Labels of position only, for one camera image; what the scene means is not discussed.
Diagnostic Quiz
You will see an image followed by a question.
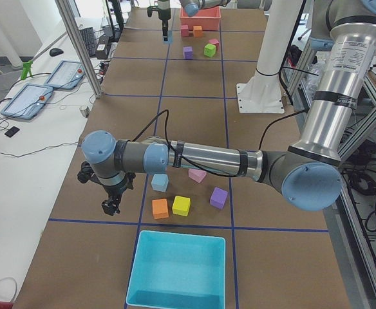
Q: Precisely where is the light blue block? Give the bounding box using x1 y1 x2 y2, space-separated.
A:
162 31 173 44
151 174 169 192

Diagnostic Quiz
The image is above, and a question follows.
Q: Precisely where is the magenta block near pink bin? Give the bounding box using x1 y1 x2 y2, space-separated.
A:
180 24 189 37

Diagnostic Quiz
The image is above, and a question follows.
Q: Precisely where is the orange block near pink bin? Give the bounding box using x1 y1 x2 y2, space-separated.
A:
193 25 203 37

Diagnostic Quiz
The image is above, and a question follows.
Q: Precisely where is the purple block near pink bin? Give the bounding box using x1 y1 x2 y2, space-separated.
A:
183 46 193 60

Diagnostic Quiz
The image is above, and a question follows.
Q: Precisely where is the pink plastic bin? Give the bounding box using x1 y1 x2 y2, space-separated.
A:
180 6 221 31

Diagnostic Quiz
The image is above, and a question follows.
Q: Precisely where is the orange block near cyan bin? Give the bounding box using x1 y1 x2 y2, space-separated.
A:
151 198 169 220

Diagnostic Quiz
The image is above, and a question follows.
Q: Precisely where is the magenta block beside green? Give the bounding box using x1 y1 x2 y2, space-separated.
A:
208 39 220 50

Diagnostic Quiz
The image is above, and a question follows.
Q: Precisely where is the yellow block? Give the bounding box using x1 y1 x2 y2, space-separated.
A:
172 196 191 216

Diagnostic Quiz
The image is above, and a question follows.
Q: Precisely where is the black keyboard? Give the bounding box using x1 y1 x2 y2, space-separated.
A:
79 27 96 57

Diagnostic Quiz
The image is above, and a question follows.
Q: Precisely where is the light pink block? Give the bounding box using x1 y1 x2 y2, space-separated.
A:
188 169 207 183

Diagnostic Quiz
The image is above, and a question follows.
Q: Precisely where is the small metal cylinder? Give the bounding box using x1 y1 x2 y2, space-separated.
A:
79 106 90 118

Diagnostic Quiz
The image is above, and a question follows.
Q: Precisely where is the cyan plastic bin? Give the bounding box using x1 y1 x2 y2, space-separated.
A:
126 230 226 308

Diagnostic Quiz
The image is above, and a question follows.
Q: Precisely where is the purple block near cyan bin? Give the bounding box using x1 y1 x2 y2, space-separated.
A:
209 187 228 209

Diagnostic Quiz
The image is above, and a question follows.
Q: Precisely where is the teach pendant farther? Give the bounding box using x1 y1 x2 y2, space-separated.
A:
44 61 84 90

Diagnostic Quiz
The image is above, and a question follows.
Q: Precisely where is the black computer mouse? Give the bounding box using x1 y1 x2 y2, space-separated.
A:
49 48 64 57

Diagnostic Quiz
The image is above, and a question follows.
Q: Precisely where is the black phone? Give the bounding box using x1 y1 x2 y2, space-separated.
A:
5 126 20 138

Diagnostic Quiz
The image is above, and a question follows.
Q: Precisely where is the teach pendant nearer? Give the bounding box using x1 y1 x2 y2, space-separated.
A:
1 84 53 120

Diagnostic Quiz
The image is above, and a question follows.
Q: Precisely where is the green clamp toy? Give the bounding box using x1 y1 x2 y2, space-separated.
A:
20 60 33 80

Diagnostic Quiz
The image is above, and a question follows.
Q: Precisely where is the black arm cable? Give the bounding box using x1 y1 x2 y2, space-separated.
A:
128 108 308 178

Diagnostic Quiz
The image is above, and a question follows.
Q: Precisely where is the aluminium frame post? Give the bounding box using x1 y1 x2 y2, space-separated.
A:
55 0 102 99

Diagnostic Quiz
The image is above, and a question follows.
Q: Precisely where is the white camera post base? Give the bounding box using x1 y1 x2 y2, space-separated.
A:
236 0 305 114

